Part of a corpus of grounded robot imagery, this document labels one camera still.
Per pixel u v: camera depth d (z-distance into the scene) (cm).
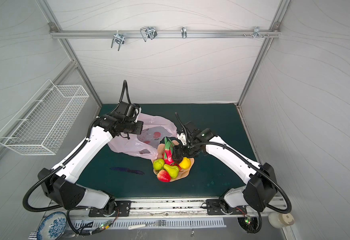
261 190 41
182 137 73
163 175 75
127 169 86
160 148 90
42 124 69
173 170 79
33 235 67
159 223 69
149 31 76
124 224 70
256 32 76
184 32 78
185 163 82
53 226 68
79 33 79
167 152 84
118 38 78
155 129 88
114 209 72
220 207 67
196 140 56
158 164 80
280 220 65
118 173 86
